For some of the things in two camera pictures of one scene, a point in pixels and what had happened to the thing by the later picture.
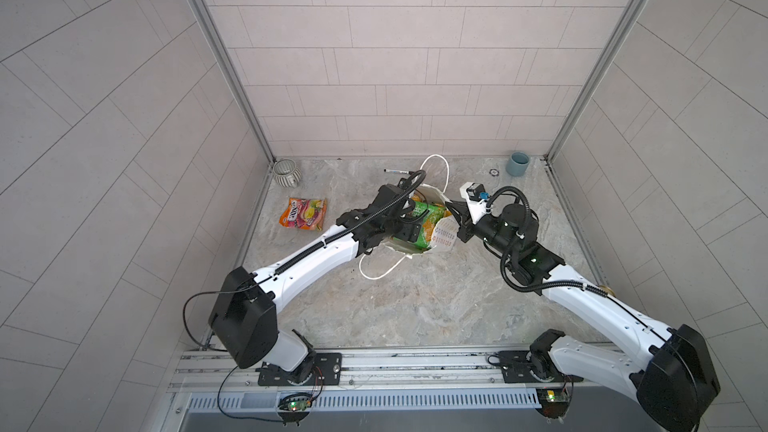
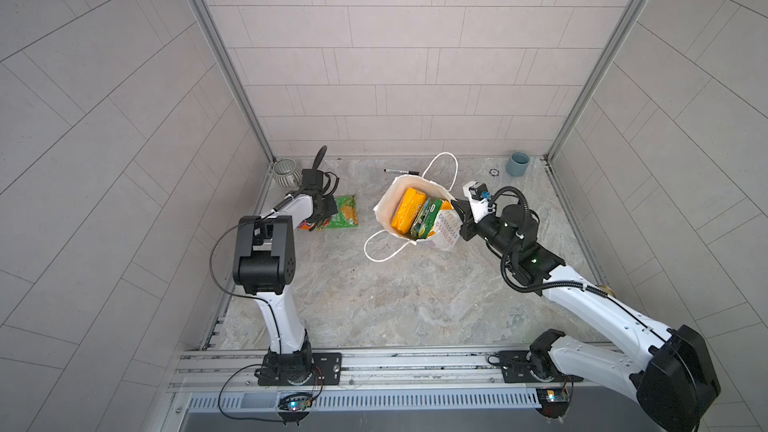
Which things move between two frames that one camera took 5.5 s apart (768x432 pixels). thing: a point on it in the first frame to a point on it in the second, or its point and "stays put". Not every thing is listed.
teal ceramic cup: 517,163 stays put
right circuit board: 554,402 stays put
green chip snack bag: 430,220 to 346,215
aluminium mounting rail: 222,368 stays put
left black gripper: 409,227 to 330,208
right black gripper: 465,225 stays put
